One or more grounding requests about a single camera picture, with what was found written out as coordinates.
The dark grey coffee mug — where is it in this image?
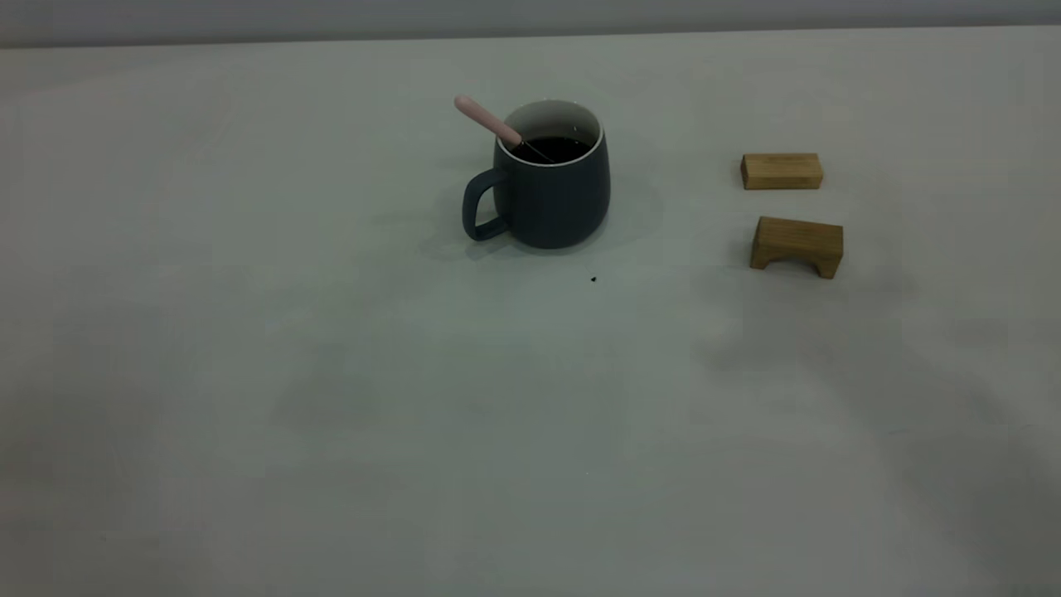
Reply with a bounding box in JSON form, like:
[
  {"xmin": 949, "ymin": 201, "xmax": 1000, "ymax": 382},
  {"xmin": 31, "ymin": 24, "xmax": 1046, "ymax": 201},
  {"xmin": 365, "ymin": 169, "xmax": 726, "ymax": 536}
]
[{"xmin": 462, "ymin": 99, "xmax": 612, "ymax": 250}]

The pink handled metal spoon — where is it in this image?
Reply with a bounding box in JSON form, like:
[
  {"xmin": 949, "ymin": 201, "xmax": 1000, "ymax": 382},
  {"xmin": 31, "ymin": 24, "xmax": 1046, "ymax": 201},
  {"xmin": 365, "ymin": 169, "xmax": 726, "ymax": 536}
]
[{"xmin": 453, "ymin": 95, "xmax": 555, "ymax": 163}]

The arched wooden block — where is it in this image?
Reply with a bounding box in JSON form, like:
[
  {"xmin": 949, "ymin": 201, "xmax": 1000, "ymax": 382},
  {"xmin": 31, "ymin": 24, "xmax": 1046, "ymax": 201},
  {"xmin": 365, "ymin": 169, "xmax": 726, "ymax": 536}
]
[{"xmin": 750, "ymin": 216, "xmax": 845, "ymax": 279}]

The flat wooden block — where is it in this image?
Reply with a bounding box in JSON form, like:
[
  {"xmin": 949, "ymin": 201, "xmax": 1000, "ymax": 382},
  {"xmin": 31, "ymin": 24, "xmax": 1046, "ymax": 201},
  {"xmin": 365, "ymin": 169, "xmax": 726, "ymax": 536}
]
[{"xmin": 740, "ymin": 153, "xmax": 824, "ymax": 191}]

